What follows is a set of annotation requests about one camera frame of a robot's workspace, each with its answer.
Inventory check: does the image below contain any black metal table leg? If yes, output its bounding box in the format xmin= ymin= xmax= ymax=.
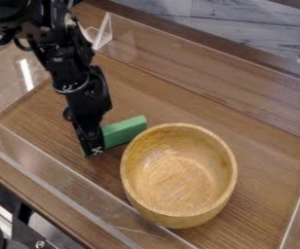
xmin=13 ymin=202 xmax=33 ymax=238

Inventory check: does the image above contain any green rectangular block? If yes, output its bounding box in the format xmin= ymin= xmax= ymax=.
xmin=102 ymin=116 xmax=148 ymax=149

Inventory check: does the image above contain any clear acrylic corner bracket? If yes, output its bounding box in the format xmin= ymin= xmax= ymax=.
xmin=81 ymin=13 xmax=113 ymax=52

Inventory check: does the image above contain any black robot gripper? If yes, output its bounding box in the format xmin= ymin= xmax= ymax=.
xmin=53 ymin=66 xmax=113 ymax=157

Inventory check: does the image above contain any brown wooden bowl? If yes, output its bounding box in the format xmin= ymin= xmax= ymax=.
xmin=121 ymin=123 xmax=239 ymax=229

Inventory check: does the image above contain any clear acrylic front wall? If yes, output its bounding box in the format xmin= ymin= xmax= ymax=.
xmin=0 ymin=125 xmax=197 ymax=249

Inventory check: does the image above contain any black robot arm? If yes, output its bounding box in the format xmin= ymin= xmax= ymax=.
xmin=0 ymin=0 xmax=113 ymax=156

